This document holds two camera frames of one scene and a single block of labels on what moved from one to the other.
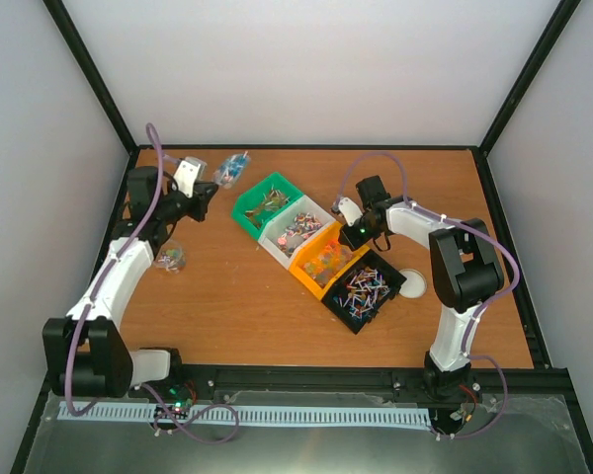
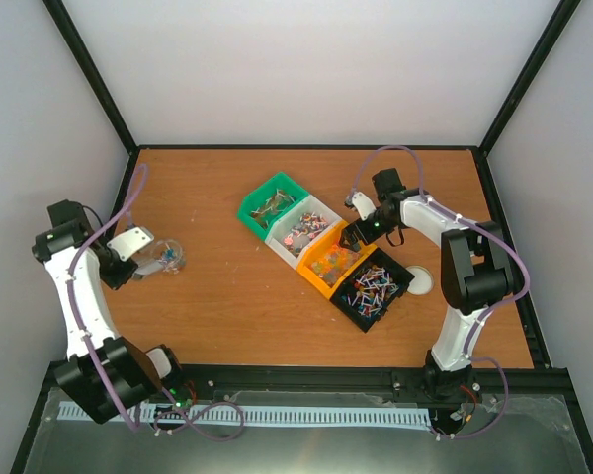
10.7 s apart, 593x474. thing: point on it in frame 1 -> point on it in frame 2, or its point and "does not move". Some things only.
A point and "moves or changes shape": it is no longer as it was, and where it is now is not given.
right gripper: (351, 241) does not move
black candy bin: (363, 291) moves or changes shape
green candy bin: (256, 208) does not move
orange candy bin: (324, 258) moves or changes shape
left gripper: (202, 198) -> (116, 280)
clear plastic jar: (171, 257) does not move
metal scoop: (231, 169) -> (146, 268)
